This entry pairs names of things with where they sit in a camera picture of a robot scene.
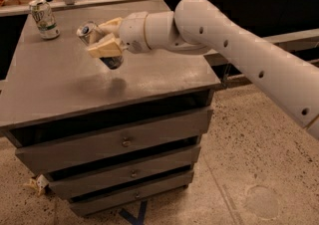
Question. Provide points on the grey drawer cabinet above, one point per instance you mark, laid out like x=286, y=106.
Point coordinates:
x=56, y=91

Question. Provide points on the grey drawer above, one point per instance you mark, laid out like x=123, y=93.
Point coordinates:
x=57, y=155
x=132, y=194
x=104, y=178

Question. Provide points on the green white 7up can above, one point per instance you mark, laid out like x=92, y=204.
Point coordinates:
x=44, y=18

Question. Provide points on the bottom grey drawer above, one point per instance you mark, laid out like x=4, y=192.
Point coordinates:
x=132, y=194

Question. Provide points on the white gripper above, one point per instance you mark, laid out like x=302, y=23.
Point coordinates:
x=133, y=32

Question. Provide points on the middle grey drawer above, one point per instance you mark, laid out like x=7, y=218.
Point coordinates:
x=104, y=178

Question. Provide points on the crumpled paper scrap on floor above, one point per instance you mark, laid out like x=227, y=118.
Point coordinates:
x=39, y=183

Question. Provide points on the crushed silver blue redbull can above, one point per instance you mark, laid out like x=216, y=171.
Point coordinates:
x=90, y=33

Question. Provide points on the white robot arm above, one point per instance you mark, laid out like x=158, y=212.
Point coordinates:
x=290, y=82

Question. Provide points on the top grey drawer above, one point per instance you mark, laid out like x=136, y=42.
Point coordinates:
x=57, y=155

